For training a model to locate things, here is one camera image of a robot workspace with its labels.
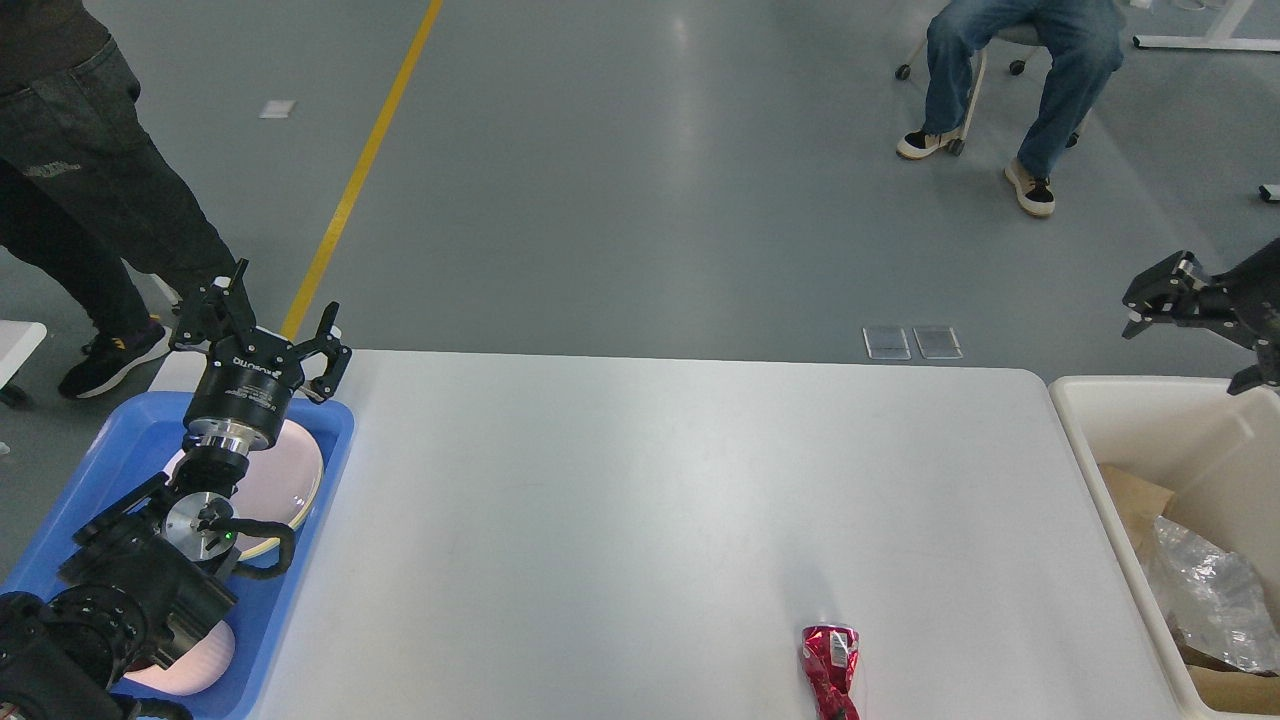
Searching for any white side table left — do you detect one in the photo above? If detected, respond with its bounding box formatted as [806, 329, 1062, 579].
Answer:
[1, 319, 47, 410]

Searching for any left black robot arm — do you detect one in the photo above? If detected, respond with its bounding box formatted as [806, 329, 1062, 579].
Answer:
[3, 260, 352, 719]

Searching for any white chair top right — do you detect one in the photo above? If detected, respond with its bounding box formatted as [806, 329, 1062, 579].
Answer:
[934, 23, 1047, 156]

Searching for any brown paper bag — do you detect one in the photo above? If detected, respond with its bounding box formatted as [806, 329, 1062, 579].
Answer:
[1098, 464, 1175, 562]
[1185, 665, 1279, 716]

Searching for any white paper on floor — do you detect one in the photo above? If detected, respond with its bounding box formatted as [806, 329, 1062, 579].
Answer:
[259, 99, 297, 120]

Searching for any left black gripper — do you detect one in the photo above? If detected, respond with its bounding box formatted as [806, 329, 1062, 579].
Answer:
[170, 258, 352, 454]

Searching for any left clear floor plate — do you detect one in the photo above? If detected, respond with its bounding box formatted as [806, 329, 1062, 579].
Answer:
[861, 325, 913, 363]

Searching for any blue plastic tray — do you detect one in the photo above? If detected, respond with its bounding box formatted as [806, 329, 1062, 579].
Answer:
[3, 391, 355, 719]

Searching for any crushed red can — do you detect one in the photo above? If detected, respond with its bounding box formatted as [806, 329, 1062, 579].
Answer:
[800, 624, 860, 719]

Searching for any white plastic bin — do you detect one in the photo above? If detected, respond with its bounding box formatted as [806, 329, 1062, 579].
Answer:
[1050, 375, 1279, 719]

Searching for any pink mug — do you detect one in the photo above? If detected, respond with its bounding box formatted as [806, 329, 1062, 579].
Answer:
[123, 620, 236, 696]

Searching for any aluminium foil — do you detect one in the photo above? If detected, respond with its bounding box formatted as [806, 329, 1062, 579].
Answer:
[1143, 516, 1279, 676]

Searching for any pink plate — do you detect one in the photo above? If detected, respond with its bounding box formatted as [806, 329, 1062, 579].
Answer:
[159, 419, 324, 561]

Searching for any person in blue jeans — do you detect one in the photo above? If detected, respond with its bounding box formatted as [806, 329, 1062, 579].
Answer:
[895, 0, 1126, 219]

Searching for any white table frame corner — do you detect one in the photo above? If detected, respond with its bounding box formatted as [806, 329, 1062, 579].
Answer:
[1130, 1, 1279, 55]

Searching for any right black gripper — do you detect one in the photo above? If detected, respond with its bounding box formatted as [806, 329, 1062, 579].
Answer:
[1123, 238, 1279, 396]

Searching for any person in dark clothes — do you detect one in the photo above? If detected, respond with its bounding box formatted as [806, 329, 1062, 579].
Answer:
[1, 1, 236, 398]

